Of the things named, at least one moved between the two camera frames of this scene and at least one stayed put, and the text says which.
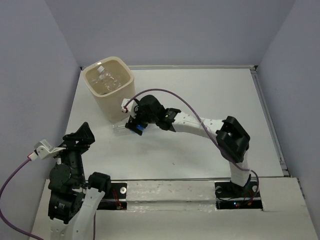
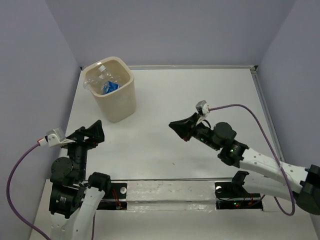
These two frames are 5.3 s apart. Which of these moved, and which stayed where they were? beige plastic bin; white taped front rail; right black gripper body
Moved: right black gripper body
Stayed: white taped front rail; beige plastic bin
